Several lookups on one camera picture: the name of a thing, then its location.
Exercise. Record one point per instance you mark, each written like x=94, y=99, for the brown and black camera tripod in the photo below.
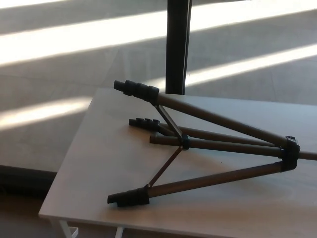
x=223, y=145

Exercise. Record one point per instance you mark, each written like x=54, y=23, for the black vertical pillar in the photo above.
x=175, y=49

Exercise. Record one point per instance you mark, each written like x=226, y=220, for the black low platform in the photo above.
x=19, y=178

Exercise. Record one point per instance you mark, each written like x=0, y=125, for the white metal table frame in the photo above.
x=65, y=228

